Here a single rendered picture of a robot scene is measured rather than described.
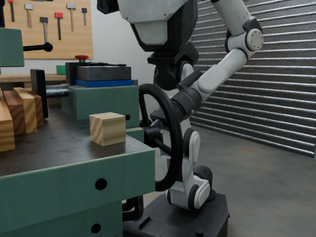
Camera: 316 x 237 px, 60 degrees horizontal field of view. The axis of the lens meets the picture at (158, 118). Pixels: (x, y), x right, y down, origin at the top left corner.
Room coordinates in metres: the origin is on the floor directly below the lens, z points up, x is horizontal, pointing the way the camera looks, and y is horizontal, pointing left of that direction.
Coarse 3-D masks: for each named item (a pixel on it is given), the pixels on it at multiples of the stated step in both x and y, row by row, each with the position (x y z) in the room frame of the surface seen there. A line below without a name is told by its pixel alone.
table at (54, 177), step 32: (64, 128) 0.44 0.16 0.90; (128, 128) 0.57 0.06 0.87; (0, 160) 0.29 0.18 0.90; (32, 160) 0.29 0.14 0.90; (64, 160) 0.29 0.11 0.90; (96, 160) 0.30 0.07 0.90; (128, 160) 0.32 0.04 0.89; (0, 192) 0.25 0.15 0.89; (32, 192) 0.26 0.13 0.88; (64, 192) 0.28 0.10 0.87; (96, 192) 0.30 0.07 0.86; (128, 192) 0.32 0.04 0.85; (0, 224) 0.24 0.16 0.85; (32, 224) 0.26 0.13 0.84
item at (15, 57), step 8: (0, 32) 0.51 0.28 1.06; (8, 32) 0.52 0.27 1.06; (16, 32) 0.53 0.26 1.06; (0, 40) 0.51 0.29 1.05; (8, 40) 0.52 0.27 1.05; (16, 40) 0.53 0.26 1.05; (0, 48) 0.51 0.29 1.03; (8, 48) 0.52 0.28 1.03; (16, 48) 0.53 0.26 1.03; (0, 56) 0.51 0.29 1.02; (8, 56) 0.52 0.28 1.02; (16, 56) 0.53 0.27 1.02; (0, 64) 0.51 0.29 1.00; (8, 64) 0.52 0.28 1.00; (16, 64) 0.53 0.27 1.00; (24, 64) 0.54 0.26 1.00; (0, 72) 0.54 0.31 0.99
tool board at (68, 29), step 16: (16, 0) 3.52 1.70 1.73; (64, 0) 3.86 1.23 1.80; (80, 0) 3.98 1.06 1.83; (16, 16) 3.51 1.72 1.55; (32, 16) 3.62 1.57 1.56; (48, 16) 3.73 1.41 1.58; (64, 16) 3.85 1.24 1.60; (80, 16) 3.98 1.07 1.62; (32, 32) 3.61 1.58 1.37; (48, 32) 3.72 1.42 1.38; (64, 32) 3.84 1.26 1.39; (80, 32) 3.97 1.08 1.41; (64, 48) 3.83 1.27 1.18; (80, 48) 3.96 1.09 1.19
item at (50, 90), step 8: (32, 72) 0.54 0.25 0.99; (40, 72) 0.51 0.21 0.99; (32, 80) 0.56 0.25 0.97; (40, 80) 0.51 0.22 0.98; (32, 88) 0.57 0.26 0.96; (40, 88) 0.51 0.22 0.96; (48, 88) 0.55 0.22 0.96; (56, 88) 0.55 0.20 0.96; (64, 88) 0.56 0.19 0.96; (48, 96) 0.55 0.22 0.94; (56, 96) 0.55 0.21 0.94; (64, 96) 0.56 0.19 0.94
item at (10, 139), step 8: (0, 88) 0.73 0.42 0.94; (0, 104) 0.45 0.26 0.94; (0, 112) 0.38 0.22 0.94; (8, 112) 0.38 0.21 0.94; (0, 120) 0.33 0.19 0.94; (8, 120) 0.33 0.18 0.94; (0, 128) 0.32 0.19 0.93; (8, 128) 0.33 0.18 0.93; (0, 136) 0.32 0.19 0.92; (8, 136) 0.33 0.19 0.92; (0, 144) 0.32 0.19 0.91; (8, 144) 0.33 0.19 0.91
